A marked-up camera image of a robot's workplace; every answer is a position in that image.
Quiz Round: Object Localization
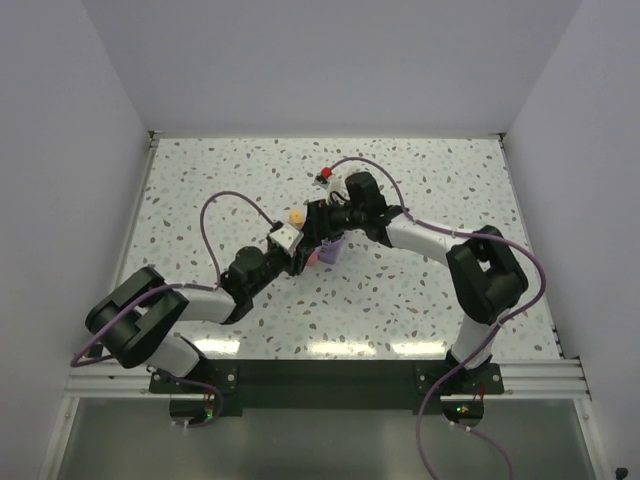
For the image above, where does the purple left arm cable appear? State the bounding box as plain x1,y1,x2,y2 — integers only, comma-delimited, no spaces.
68,192,279,431

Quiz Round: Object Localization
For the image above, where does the pink triangular power strip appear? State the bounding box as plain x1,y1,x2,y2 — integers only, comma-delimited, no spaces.
306,250,318,267

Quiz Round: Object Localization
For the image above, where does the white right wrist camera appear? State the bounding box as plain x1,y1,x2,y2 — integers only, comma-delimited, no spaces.
326,175,349,203

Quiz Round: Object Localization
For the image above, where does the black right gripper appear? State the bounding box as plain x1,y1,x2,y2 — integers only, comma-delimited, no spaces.
298,199,366,249

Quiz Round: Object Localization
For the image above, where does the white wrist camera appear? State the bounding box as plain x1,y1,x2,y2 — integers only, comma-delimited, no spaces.
268,223,304,257
326,175,349,203

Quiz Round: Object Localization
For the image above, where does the yellow plug adapter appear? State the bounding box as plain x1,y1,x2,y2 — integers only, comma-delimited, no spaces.
289,210,305,230

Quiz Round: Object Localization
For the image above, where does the aluminium front rail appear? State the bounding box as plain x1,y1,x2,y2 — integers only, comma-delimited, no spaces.
63,359,590,400

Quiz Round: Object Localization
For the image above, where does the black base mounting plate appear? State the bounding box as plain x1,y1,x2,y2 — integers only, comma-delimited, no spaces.
149,359,505,423

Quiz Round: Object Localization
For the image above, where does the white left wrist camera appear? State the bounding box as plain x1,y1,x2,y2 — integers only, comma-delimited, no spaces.
268,223,304,257

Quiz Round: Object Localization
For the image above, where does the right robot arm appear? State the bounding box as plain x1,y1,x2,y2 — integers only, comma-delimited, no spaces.
299,171,529,393

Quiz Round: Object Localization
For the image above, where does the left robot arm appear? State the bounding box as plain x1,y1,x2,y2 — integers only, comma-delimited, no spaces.
72,241,313,392

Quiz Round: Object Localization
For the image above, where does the purple power strip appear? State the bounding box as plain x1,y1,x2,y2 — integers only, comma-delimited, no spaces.
318,238,344,265

